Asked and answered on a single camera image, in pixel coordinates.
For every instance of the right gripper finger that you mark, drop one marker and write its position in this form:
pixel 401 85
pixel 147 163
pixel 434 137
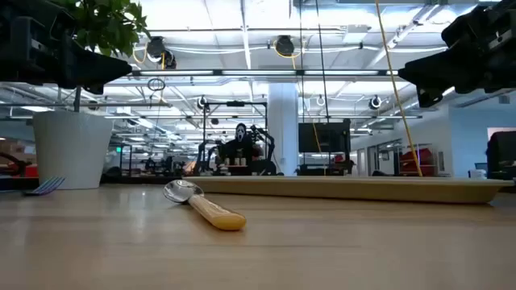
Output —
pixel 429 98
pixel 439 70

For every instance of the blue purple fork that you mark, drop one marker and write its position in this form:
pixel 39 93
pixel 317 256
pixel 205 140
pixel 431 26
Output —
pixel 46 186

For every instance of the beige plastic tray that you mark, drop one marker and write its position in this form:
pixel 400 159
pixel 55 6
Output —
pixel 342 189

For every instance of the green leafy plant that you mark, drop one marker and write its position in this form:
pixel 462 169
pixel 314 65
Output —
pixel 109 24

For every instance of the red cabinet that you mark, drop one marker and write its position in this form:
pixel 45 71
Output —
pixel 421 159

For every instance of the white plant pot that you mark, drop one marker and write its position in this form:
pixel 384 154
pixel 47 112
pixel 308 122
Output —
pixel 72 149

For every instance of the white container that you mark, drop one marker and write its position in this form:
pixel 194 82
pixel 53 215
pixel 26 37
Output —
pixel 477 174

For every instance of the black chair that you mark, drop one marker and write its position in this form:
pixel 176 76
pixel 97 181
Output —
pixel 502 155

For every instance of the red box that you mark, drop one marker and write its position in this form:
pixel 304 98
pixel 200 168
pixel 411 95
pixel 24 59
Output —
pixel 30 171

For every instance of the black monitor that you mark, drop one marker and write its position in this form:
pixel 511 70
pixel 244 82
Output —
pixel 322 137

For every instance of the white pillar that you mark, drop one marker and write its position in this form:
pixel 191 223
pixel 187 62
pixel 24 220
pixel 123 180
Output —
pixel 282 121

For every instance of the person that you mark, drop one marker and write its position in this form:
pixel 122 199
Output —
pixel 240 147

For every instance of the black background rig frame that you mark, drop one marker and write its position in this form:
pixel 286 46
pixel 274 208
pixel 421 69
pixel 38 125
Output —
pixel 235 103

